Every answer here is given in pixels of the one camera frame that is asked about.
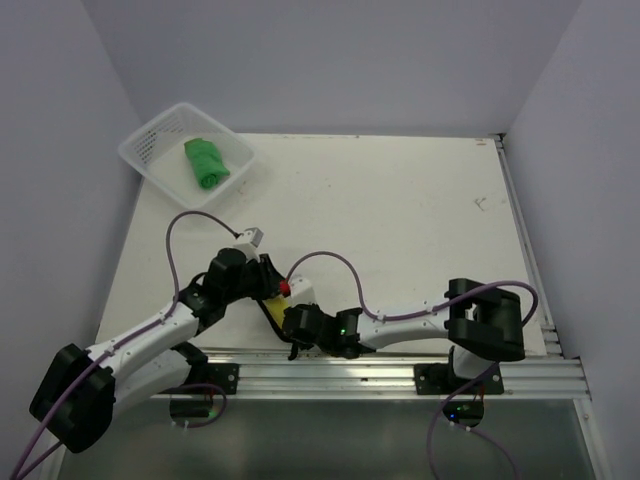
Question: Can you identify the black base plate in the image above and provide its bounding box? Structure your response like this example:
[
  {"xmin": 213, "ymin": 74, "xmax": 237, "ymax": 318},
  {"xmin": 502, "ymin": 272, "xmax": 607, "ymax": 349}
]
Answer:
[
  {"xmin": 166, "ymin": 363, "xmax": 240, "ymax": 395},
  {"xmin": 413, "ymin": 363, "xmax": 505, "ymax": 396}
]

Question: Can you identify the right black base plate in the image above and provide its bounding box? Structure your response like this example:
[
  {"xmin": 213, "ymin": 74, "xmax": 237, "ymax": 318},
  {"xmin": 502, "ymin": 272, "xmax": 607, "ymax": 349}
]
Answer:
[{"xmin": 413, "ymin": 363, "xmax": 505, "ymax": 396}]

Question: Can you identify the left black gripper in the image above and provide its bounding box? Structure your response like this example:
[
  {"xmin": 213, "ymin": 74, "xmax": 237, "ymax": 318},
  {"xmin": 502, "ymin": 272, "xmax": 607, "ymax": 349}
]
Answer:
[{"xmin": 223, "ymin": 252, "xmax": 286, "ymax": 303}]

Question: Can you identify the white plastic basket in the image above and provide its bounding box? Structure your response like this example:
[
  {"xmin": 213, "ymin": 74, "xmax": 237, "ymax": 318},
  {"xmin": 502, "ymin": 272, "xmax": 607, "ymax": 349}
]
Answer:
[{"xmin": 118, "ymin": 102, "xmax": 258, "ymax": 210}]

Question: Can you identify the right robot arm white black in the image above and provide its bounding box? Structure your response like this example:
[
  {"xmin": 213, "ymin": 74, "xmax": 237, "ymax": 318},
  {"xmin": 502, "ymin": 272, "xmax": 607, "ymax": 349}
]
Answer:
[{"xmin": 282, "ymin": 278, "xmax": 537, "ymax": 393}]

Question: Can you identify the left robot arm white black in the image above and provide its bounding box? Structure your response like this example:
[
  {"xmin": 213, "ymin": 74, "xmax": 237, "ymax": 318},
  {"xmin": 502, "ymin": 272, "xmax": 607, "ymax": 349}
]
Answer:
[{"xmin": 29, "ymin": 248, "xmax": 284, "ymax": 453}]

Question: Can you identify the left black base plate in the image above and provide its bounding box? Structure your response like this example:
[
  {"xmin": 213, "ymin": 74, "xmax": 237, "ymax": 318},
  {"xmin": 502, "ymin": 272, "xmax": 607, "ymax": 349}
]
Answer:
[{"xmin": 166, "ymin": 363, "xmax": 240, "ymax": 395}]

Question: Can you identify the green microfiber towel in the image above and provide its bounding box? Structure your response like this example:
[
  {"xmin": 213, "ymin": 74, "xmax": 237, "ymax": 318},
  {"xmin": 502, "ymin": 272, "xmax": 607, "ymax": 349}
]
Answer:
[{"xmin": 184, "ymin": 138, "xmax": 231, "ymax": 190}]

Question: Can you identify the yellow microfiber towel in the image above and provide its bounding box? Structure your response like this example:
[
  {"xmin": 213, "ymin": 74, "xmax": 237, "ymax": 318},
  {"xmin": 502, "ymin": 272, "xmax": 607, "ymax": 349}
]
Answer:
[{"xmin": 257, "ymin": 296, "xmax": 299, "ymax": 361}]

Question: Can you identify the aluminium mounting rail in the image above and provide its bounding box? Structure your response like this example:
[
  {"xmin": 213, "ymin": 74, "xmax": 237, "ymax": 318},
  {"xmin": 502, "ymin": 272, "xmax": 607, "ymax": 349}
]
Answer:
[{"xmin": 67, "ymin": 349, "xmax": 594, "ymax": 400}]

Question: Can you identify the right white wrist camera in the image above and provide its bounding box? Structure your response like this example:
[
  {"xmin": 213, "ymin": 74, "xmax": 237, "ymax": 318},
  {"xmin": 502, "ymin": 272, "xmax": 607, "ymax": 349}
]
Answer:
[{"xmin": 280, "ymin": 276, "xmax": 316, "ymax": 307}]

